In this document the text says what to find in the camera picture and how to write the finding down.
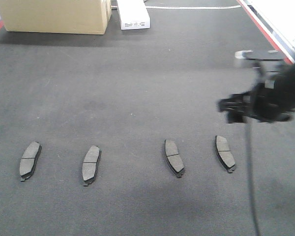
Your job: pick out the white flat cardboard box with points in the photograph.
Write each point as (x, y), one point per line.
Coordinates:
(133, 15)

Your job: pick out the large brown cardboard box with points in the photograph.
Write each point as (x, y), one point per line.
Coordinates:
(56, 16)

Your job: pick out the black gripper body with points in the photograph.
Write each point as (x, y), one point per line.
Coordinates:
(268, 101)

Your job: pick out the grey brake pad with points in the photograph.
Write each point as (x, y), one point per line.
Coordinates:
(90, 165)
(29, 160)
(174, 159)
(224, 154)

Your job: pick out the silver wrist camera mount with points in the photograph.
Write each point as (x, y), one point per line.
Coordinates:
(246, 58)

